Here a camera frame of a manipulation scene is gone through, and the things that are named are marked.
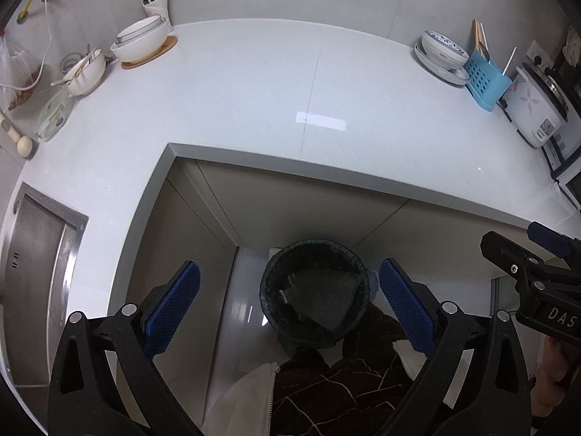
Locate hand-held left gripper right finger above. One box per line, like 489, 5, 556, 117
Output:
377, 257, 532, 436

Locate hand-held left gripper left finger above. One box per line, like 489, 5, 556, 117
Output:
46, 260, 203, 436

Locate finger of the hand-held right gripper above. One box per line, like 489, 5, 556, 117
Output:
527, 221, 581, 267
480, 231, 581, 303

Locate black wastebasket with teal bag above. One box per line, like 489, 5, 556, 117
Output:
260, 237, 371, 351

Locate person's right hand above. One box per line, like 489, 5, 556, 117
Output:
531, 340, 581, 424

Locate white microwave oven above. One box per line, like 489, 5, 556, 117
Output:
541, 135, 581, 210

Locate grey foil wrapper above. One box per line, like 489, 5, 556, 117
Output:
279, 268, 360, 331

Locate white floral rice cooker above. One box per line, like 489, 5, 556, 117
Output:
499, 62, 571, 149

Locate stainless steel sink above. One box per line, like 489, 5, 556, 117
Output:
0, 182, 90, 388

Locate blue plastic utensil basket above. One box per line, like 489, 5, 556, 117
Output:
465, 49, 515, 112

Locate white oval plate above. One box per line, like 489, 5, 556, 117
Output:
413, 43, 471, 85

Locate blue patterned white bowl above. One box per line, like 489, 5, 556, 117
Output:
420, 29, 470, 70

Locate wooden chopsticks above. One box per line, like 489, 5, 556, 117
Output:
472, 18, 489, 56

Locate wooden pestle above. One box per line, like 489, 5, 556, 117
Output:
0, 113, 36, 161

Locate clear plastic lid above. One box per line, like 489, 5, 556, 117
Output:
35, 88, 74, 142

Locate white bowl with chopsticks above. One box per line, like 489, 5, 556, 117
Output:
51, 45, 108, 97

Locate round wooden coaster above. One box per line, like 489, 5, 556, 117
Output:
120, 35, 179, 72

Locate stack of white bowls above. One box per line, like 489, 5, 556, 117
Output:
110, 15, 171, 63

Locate clear plastic food bag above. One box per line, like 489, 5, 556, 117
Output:
0, 29, 42, 112

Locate white utensil holder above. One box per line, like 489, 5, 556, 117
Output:
139, 0, 172, 27

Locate white wall socket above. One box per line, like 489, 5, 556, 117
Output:
529, 41, 555, 67

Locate white cable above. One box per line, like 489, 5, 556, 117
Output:
0, 0, 52, 90

